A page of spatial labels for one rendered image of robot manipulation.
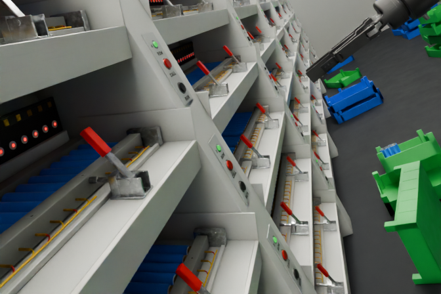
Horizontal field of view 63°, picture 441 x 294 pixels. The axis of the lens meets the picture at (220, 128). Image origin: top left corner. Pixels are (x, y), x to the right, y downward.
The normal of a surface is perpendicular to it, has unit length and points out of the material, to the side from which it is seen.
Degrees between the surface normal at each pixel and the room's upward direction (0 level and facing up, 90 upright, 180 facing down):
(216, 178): 90
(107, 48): 113
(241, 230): 90
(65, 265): 22
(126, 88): 90
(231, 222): 90
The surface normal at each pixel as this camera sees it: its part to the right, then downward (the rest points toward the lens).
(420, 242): -0.46, 0.44
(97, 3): -0.22, 0.33
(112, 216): -0.15, -0.94
